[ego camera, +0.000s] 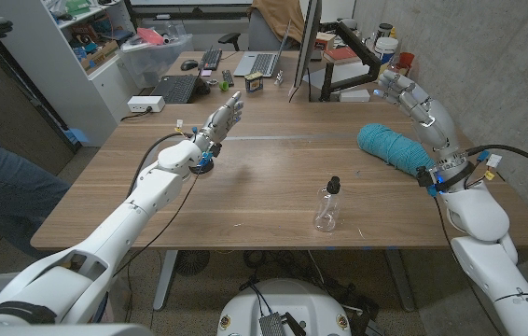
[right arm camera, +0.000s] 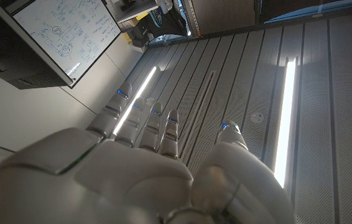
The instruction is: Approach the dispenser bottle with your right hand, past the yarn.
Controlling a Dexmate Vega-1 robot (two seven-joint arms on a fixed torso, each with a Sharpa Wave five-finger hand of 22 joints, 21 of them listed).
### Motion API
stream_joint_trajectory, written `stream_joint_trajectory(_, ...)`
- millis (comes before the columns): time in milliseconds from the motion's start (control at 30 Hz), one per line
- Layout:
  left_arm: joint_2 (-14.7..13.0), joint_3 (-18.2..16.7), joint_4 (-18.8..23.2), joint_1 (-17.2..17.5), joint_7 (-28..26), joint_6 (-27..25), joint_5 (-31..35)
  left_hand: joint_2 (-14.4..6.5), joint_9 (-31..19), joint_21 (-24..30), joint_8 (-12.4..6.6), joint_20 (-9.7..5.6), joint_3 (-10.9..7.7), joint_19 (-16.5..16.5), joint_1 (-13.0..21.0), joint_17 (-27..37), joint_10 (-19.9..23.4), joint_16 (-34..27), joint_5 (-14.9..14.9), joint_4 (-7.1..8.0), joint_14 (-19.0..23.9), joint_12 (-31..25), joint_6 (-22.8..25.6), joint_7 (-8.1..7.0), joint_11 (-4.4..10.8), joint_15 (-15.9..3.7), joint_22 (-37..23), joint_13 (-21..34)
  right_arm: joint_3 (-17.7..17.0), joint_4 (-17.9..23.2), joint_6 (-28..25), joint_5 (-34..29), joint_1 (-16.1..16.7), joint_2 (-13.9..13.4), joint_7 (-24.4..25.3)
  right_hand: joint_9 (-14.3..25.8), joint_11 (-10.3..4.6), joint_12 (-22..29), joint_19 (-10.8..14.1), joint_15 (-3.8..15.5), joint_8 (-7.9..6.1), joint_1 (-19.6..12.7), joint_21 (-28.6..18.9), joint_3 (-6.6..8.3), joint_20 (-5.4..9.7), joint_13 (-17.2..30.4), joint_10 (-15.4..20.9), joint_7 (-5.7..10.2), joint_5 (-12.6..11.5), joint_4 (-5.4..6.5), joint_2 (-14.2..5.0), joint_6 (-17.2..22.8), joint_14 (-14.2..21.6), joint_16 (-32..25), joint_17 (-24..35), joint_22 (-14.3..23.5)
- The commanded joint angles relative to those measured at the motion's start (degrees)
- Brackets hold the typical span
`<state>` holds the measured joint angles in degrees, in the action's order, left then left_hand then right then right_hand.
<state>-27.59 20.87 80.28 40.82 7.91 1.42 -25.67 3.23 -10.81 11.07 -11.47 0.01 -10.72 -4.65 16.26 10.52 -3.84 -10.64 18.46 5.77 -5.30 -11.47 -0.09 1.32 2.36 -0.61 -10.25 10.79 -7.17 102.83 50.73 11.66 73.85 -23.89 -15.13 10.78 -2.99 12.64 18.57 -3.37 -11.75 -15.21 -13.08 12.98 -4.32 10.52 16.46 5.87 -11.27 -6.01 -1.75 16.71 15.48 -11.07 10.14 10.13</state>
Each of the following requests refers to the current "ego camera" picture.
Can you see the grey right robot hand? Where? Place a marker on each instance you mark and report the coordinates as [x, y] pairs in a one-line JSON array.
[[436, 126]]

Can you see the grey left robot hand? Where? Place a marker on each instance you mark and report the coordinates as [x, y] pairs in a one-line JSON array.
[[222, 121]]

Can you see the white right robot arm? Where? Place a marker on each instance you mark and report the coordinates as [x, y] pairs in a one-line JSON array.
[[478, 214]]

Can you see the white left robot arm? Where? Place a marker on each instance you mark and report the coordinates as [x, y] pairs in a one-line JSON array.
[[129, 219]]

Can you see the teal yarn skein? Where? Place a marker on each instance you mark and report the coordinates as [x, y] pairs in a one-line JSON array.
[[390, 144]]

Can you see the clear dispenser bottle black pump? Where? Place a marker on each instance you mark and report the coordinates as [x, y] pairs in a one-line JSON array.
[[328, 210]]

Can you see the black remote control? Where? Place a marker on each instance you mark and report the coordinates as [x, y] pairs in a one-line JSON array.
[[227, 77]]

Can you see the small printed card box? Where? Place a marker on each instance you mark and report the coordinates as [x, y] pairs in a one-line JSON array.
[[254, 82]]

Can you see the large black keyboard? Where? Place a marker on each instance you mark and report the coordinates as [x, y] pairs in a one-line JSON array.
[[177, 88]]

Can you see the small black keyboard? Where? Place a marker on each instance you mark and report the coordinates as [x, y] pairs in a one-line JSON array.
[[211, 58]]

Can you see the black computer mouse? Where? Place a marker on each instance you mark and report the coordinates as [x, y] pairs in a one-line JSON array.
[[189, 65]]

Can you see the small metal clip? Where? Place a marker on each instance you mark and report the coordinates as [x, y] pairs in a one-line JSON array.
[[279, 77]]

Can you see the silver laptop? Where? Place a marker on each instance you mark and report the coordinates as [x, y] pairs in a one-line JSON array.
[[264, 63]]

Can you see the red cup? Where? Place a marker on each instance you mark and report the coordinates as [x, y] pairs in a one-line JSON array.
[[405, 60]]

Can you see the white power box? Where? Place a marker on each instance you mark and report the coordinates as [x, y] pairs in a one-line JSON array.
[[146, 103]]

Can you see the clear plastic storage bin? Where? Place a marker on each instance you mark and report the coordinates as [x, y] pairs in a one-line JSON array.
[[154, 63]]

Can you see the grey office chair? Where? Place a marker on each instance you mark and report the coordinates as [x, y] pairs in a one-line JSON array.
[[259, 37]]

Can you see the white plastic tub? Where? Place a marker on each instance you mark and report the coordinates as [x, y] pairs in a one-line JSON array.
[[385, 49]]

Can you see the white shelf unit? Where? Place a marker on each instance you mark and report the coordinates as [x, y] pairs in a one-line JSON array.
[[73, 93]]

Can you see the jar with dark lid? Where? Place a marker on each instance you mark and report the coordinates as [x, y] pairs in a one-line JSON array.
[[384, 30]]

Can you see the pink package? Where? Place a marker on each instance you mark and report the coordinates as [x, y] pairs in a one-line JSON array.
[[149, 35]]

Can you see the cardboard box with tools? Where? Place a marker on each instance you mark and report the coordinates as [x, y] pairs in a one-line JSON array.
[[98, 56]]

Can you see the flat computer monitor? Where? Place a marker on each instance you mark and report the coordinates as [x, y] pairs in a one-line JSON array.
[[308, 42]]

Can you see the red book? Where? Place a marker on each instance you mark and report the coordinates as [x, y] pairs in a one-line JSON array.
[[341, 55]]

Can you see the small brown box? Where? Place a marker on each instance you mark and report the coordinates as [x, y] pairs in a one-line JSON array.
[[324, 41]]

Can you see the blue paper piece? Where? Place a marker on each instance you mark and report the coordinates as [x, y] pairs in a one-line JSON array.
[[76, 135]]

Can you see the black round fan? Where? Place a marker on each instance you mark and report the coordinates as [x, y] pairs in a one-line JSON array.
[[191, 262]]

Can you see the grey table leg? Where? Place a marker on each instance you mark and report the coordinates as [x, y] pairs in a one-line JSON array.
[[399, 280], [164, 280]]

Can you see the person in dark clothes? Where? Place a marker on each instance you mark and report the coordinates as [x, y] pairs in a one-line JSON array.
[[3, 200]]

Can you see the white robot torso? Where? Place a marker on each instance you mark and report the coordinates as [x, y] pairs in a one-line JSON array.
[[287, 298]]

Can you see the grey finned module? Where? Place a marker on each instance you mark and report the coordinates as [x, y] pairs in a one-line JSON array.
[[272, 325]]

